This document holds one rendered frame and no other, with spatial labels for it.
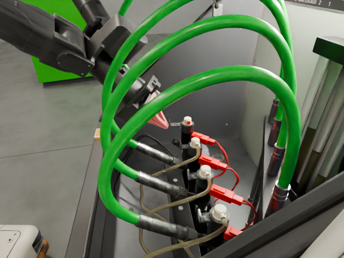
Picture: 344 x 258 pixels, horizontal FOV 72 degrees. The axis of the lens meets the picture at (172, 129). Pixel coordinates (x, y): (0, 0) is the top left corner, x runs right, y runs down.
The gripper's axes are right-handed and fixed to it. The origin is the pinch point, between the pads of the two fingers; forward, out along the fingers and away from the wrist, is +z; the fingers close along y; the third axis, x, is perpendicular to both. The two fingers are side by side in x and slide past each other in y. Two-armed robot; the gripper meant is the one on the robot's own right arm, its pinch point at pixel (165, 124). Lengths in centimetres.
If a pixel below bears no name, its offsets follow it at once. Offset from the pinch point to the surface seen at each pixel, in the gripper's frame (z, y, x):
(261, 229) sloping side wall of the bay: 4.1, 15.0, -29.6
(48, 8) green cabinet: -131, -139, 268
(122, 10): -22.5, 7.6, 9.7
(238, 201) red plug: 12.1, 8.3, -17.0
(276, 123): 12.5, 18.4, -3.2
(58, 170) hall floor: 3, -153, 94
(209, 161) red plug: 8.6, 5.3, -8.3
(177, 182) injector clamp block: 11.9, -6.9, -3.6
